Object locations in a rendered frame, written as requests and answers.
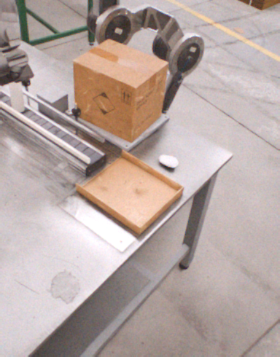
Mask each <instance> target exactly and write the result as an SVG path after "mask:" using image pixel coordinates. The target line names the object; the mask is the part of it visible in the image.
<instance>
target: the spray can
mask: <svg viewBox="0 0 280 357"><path fill-rule="evenodd" d="M9 91H10V96H11V102H12V108H13V109H14V110H15V111H17V112H18V113H20V114H21V113H23V112H24V111H25V110H26V109H25V104H24V98H23V87H22V82H18V83H15V82H11V83H10V84H9Z"/></svg>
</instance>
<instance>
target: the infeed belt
mask: <svg viewBox="0 0 280 357"><path fill-rule="evenodd" d="M0 101H1V102H3V103H5V104H6V105H8V106H10V107H12V102H11V96H9V95H7V94H5V93H3V92H2V91H1V97H0ZM0 109H1V110H2V111H4V112H5V113H7V114H9V115H10V116H12V117H14V118H15V119H16V120H18V121H19V122H20V123H21V124H24V125H25V126H27V127H28V128H30V129H32V130H33V131H34V132H37V133H38V134H39V135H40V136H41V137H43V138H45V139H46V140H48V141H50V142H51V143H53V144H55V145H56V146H58V148H59V149H62V150H64V151H65V152H66V153H68V154H70V155H71V156H73V157H75V158H76V159H77V160H78V161H80V162H81V163H83V164H84V165H86V166H88V167H90V166H91V165H92V164H93V163H95V162H96V161H99V159H101V158H102V157H103V155H102V154H101V153H99V152H97V151H95V150H94V149H91V148H90V146H88V145H87V144H84V143H82V142H81V141H80V140H78V139H76V138H75V137H73V136H70V134H69V133H67V132H66V131H64V130H62V129H61V128H59V127H57V126H55V125H54V124H53V123H51V122H50V121H49V120H46V119H45V118H43V117H41V116H40V115H38V114H37V113H35V112H33V111H32V110H31V109H29V108H28V107H26V106H25V109H26V110H25V111H24V112H23V113H21V114H22V115H23V116H25V117H27V118H29V119H30V120H31V121H33V122H34V123H36V124H37V125H38V126H40V127H42V128H44V129H45V130H46V131H49V132H50V133H52V134H53V135H54V136H55V137H57V138H59V139H60V140H62V141H64V142H66V143H67V144H68V145H70V146H73V148H74V149H76V150H77V151H79V152H81V153H82V154H84V155H86V156H88V157H89V158H90V163H89V164H87V163H86V162H84V161H82V159H80V158H79V157H78V156H76V155H75V154H72V153H71V152H69V151H67V150H66V149H64V148H63V147H62V146H61V145H59V144H57V143H56V142H54V141H52V140H51V139H49V138H47V137H46V136H44V134H42V133H40V132H39V131H38V130H36V129H33V128H32V127H31V126H29V125H27V124H26V123H25V122H24V121H22V120H21V119H19V118H17V117H16V116H14V115H13V114H11V113H9V112H8V111H6V110H4V108H2V107H1V106H0Z"/></svg>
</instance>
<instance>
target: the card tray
mask: <svg viewBox="0 0 280 357"><path fill-rule="evenodd" d="M76 185H77V191H78V192H79V193H80V194H81V195H83V197H86V198H87V199H88V200H90V201H91V202H93V203H95V204H96V205H98V206H99V207H101V209H103V210H104V211H106V212H107V213H109V214H111V215H112V216H113V217H115V218H116V219H118V221H119V222H122V223H123V224H124V225H126V226H127V227H129V228H130V229H132V230H134V231H135V233H137V234H138V235H140V234H141V233H142V232H143V231H144V230H145V229H146V228H148V226H149V225H151V223H153V221H154V220H155V219H156V218H158V217H159V216H160V215H161V214H162V213H163V212H164V211H165V210H166V209H167V208H168V207H169V206H170V205H171V204H172V203H173V202H175V201H176V200H177V199H178V198H179V197H180V196H181V195H182V194H183V191H184V186H182V185H180V184H179V183H178V182H177V181H175V180H173V179H172V178H170V177H167V176H166V175H164V174H162V173H161V172H159V170H156V169H155V168H153V167H152V166H150V165H148V164H146V163H144V162H142V161H141V160H140V159H139V158H137V157H135V156H134V155H132V154H130V153H128V152H126V151H125V150H122V156H121V157H119V158H118V159H117V160H116V161H115V162H113V163H112V164H111V165H110V166H107V167H106V168H104V169H103V170H102V171H101V172H100V173H99V174H98V175H96V176H94V177H93V178H92V179H91V180H89V181H88V182H86V183H85V184H84V185H82V186H80V185H79V184H78V183H76Z"/></svg>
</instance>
